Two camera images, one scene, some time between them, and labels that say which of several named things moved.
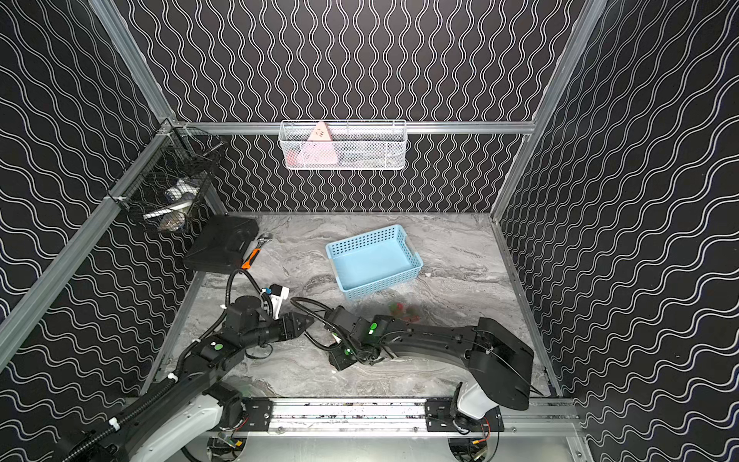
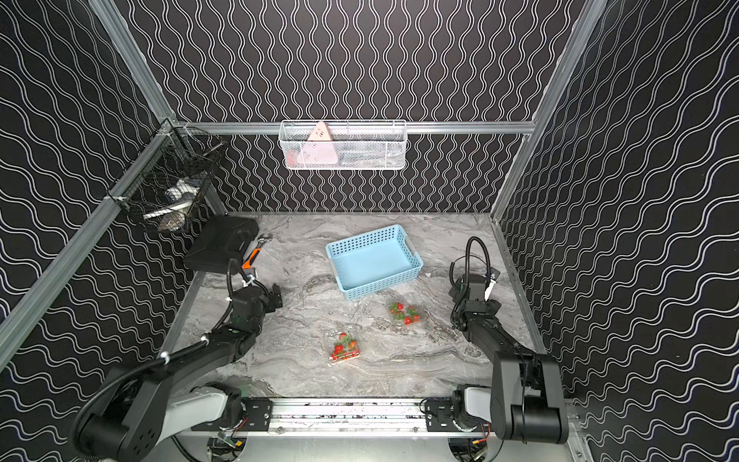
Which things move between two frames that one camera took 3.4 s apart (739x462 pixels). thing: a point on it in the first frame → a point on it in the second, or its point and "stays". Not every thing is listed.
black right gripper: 336,360 → 456,291
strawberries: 411,314 stays
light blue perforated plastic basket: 374,262 stays
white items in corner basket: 178,199 stays
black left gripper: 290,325 → 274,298
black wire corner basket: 165,182 stays
